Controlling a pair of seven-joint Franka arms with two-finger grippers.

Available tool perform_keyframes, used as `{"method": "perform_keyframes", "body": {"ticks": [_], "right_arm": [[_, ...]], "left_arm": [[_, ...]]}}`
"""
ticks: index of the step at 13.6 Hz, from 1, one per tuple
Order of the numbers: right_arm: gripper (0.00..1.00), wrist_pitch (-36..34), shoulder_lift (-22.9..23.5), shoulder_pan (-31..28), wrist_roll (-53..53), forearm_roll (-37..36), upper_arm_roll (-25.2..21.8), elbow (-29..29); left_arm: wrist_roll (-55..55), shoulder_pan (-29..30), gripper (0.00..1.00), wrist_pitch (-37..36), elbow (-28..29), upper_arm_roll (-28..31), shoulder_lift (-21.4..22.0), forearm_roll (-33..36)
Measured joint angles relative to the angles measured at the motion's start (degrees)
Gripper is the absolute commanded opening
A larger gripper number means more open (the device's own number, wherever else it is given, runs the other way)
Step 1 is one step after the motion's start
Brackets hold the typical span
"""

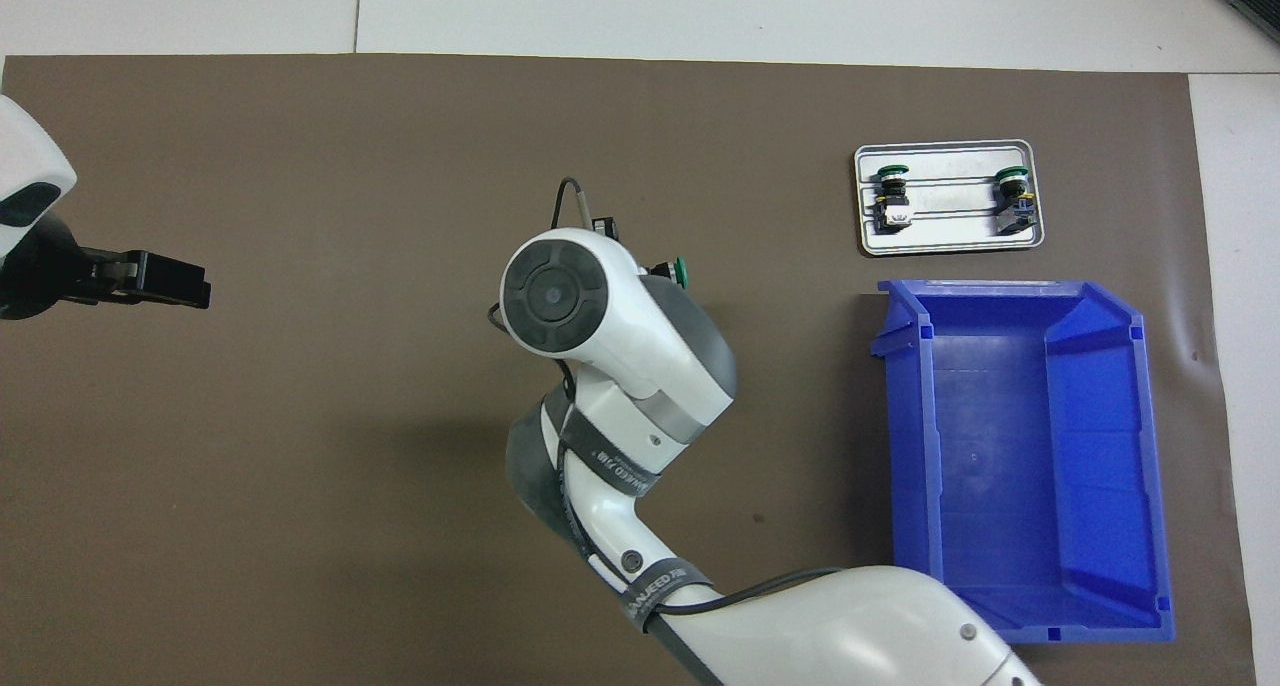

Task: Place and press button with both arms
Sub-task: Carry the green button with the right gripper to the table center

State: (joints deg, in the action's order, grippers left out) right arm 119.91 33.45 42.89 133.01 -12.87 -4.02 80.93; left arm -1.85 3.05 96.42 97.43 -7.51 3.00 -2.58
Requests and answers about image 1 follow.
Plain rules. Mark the green push button switch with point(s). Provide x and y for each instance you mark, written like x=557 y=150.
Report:
x=680 y=271
x=1014 y=201
x=892 y=201

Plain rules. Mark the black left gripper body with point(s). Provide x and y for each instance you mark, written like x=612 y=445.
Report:
x=40 y=276

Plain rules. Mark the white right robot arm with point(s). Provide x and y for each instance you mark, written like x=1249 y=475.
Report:
x=620 y=366

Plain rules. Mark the grey metal tray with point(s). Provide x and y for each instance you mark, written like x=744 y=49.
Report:
x=950 y=231

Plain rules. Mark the brown table mat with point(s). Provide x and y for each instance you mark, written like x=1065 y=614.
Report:
x=300 y=466

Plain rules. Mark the blue plastic storage bin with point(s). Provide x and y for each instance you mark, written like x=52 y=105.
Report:
x=1000 y=446

